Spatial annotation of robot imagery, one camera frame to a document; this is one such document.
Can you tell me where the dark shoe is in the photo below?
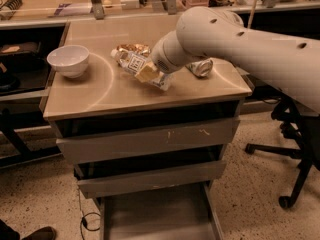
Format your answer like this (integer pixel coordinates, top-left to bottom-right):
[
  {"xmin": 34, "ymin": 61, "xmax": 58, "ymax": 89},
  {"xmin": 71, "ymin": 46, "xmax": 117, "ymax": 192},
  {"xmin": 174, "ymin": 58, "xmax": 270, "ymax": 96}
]
[{"xmin": 22, "ymin": 227, "xmax": 56, "ymax": 240}]

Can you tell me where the black floor cable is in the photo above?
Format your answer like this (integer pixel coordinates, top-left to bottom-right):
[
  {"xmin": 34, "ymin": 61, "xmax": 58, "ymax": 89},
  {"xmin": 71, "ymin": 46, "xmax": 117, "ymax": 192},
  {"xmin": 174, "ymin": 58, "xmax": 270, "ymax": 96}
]
[{"xmin": 77, "ymin": 187, "xmax": 101, "ymax": 240}]

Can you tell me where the black office chair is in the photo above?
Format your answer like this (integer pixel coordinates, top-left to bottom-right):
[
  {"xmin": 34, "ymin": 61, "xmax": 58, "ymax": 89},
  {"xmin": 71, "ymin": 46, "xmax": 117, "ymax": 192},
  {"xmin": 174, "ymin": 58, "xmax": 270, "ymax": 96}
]
[{"xmin": 245, "ymin": 96, "xmax": 320, "ymax": 209}]

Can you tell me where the grey drawer cabinet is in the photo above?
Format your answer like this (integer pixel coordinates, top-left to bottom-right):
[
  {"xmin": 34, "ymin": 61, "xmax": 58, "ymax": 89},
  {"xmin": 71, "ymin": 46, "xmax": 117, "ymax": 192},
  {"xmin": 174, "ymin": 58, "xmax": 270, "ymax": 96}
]
[{"xmin": 39, "ymin": 12, "xmax": 254, "ymax": 240}]

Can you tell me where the black left side table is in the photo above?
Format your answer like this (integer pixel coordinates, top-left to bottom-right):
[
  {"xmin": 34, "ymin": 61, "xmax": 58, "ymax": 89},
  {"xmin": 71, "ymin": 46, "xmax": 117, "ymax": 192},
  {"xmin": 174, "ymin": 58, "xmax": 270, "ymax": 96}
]
[{"xmin": 0, "ymin": 23, "xmax": 66, "ymax": 168}]

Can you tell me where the crushed silver green can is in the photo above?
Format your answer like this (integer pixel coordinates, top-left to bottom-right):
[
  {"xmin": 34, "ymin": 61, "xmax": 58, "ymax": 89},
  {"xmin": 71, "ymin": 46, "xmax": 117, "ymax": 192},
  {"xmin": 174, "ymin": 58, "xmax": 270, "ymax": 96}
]
[{"xmin": 186, "ymin": 59, "xmax": 213, "ymax": 78}]

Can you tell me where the top grey drawer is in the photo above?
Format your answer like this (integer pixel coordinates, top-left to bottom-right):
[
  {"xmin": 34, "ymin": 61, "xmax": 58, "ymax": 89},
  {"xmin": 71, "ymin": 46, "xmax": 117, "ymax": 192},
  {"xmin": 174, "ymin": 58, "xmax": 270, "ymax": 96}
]
[{"xmin": 57, "ymin": 117, "xmax": 239, "ymax": 164}]

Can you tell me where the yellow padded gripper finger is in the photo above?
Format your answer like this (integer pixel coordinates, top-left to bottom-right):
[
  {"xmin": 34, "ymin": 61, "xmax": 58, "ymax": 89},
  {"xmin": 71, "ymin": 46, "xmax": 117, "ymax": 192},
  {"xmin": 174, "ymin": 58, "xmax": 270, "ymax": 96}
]
[{"xmin": 135, "ymin": 61, "xmax": 159, "ymax": 82}]

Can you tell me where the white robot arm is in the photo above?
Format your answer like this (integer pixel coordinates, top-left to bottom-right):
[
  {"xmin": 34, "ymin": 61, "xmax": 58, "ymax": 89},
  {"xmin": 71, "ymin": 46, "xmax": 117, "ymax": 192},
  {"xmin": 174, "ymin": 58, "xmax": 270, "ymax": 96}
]
[{"xmin": 136, "ymin": 7, "xmax": 320, "ymax": 113}]

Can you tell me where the middle grey drawer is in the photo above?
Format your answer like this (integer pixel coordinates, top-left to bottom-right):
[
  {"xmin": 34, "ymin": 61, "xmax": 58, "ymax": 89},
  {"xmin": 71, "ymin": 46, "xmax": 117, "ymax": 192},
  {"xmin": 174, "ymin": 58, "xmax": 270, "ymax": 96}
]
[{"xmin": 78, "ymin": 160, "xmax": 226, "ymax": 198}]

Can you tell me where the crumpled gold snack bag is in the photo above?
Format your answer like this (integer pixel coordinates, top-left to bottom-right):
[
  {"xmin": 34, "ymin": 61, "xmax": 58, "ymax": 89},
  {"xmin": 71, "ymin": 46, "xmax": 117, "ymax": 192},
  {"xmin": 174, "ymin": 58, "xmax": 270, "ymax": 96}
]
[{"xmin": 117, "ymin": 43, "xmax": 151, "ymax": 57}]

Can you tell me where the black coil spring tool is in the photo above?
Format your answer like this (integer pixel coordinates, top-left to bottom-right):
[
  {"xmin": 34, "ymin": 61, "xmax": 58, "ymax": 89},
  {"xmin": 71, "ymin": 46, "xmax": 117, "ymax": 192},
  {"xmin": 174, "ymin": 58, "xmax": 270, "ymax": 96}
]
[{"xmin": 0, "ymin": 0, "xmax": 23, "ymax": 21}]

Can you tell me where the white ceramic bowl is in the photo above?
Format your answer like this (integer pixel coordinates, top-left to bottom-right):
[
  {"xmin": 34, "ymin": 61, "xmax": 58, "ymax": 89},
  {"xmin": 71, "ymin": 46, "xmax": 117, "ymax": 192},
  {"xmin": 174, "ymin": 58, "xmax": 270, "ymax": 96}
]
[{"xmin": 47, "ymin": 45, "xmax": 90, "ymax": 78}]

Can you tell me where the clear blue plastic bottle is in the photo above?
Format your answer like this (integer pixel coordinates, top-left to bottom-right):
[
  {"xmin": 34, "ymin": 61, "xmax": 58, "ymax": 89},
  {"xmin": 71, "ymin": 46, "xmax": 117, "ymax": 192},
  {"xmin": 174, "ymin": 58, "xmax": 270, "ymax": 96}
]
[{"xmin": 110, "ymin": 49, "xmax": 171, "ymax": 91}]

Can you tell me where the bottom open grey drawer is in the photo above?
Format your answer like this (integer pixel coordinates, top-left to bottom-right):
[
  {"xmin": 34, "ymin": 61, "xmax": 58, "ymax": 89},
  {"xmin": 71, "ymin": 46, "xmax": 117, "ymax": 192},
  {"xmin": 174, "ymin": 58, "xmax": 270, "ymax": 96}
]
[{"xmin": 99, "ymin": 183, "xmax": 224, "ymax": 240}]

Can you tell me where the white pole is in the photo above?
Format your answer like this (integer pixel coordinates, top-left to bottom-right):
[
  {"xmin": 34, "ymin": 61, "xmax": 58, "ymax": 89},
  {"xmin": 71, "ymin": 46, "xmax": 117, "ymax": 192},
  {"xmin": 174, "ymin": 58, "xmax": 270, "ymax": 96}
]
[{"xmin": 247, "ymin": 0, "xmax": 258, "ymax": 29}]

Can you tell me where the purple white paper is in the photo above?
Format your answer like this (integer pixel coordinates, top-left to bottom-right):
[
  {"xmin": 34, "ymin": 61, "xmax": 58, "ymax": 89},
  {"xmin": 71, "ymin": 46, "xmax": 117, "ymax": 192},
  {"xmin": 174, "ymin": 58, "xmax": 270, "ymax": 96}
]
[{"xmin": 54, "ymin": 3, "xmax": 92, "ymax": 17}]

